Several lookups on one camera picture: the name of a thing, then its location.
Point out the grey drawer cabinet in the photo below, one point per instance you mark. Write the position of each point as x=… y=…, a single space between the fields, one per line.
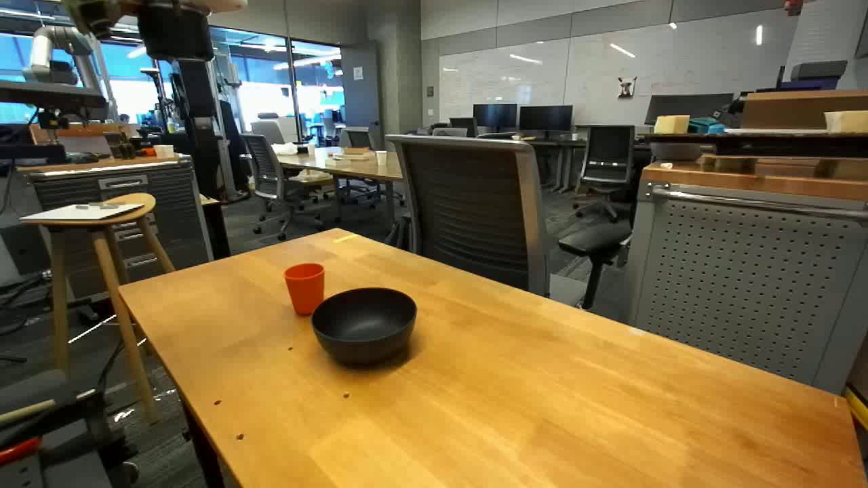
x=176 y=218

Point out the orange plastic cup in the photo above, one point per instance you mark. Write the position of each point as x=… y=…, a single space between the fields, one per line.
x=305 y=286

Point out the left black computer monitor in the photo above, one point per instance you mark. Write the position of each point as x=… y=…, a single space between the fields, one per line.
x=494 y=118

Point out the right black computer monitor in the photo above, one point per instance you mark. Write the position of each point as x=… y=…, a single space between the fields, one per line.
x=545 y=118

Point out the white paper on stool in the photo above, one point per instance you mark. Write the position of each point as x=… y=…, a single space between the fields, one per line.
x=83 y=212

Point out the background wooden table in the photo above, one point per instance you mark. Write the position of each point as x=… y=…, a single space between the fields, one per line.
x=354 y=164

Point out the black office chair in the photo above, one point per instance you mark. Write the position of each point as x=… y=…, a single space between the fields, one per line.
x=602 y=214

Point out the grey mesh office chair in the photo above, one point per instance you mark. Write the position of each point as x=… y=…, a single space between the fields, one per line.
x=476 y=205

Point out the black bowl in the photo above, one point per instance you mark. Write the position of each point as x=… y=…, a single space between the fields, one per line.
x=363 y=327

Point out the grey background office chair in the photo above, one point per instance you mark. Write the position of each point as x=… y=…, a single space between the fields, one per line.
x=277 y=185

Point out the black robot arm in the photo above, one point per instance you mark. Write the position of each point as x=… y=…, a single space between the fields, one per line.
x=176 y=30

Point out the grey perforated metal cabinet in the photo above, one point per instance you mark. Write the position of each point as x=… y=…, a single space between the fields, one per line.
x=759 y=270

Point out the wooden stool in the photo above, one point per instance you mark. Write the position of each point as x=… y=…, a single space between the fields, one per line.
x=111 y=278

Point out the black computer monitor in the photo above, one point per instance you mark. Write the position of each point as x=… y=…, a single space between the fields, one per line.
x=494 y=118
x=545 y=118

